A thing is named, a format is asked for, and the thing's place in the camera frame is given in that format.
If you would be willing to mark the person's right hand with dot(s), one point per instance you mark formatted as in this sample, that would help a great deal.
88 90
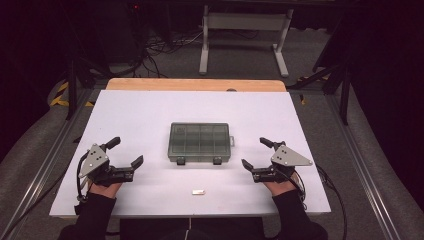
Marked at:
279 188

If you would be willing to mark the clear grey compartment box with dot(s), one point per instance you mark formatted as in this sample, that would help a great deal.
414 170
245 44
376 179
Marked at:
199 143

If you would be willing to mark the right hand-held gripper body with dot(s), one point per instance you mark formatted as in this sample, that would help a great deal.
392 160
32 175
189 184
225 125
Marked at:
289 157

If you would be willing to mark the person's dark torso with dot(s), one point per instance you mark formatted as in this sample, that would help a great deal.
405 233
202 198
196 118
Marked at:
193 230

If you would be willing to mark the white metal stand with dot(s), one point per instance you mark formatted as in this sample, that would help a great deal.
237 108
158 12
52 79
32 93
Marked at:
245 21

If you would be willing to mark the small silver metal piece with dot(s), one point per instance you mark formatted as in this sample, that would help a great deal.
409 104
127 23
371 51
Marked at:
198 192

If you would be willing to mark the black tripod stand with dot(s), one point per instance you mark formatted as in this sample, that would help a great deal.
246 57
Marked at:
345 96

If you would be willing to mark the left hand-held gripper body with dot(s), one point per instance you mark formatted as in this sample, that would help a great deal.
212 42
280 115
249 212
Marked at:
95 160

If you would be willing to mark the yellow black hazard tape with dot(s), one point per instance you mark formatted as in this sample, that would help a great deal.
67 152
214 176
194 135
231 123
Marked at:
60 98

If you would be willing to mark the wooden table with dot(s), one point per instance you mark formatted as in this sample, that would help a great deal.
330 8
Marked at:
196 84

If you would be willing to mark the aluminium floor rail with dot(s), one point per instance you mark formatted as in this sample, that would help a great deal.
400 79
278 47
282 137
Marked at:
50 160
363 160

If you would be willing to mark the black metal stand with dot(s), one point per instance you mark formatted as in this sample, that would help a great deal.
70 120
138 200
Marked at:
71 90

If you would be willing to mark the person's left hand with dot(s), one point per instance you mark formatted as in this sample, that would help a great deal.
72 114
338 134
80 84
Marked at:
106 190

